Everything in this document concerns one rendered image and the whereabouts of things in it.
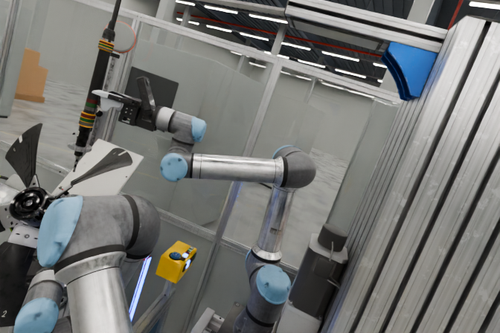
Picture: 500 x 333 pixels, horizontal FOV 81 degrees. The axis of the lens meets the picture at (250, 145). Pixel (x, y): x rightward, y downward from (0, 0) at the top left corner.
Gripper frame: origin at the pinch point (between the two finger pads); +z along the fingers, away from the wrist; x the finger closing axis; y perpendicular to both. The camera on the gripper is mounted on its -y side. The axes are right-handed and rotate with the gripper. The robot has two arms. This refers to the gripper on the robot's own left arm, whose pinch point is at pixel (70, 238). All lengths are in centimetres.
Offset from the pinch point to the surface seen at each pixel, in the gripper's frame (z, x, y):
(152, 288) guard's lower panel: 59, 71, -43
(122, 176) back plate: 41.3, -6.9, -15.1
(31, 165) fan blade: 28.2, -13.6, 17.2
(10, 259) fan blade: 4.4, 9.7, 16.0
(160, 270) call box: 8.9, 20.8, -33.0
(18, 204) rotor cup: 13.6, -4.9, 17.1
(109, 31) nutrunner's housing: 9, -67, -3
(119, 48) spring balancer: 80, -64, -6
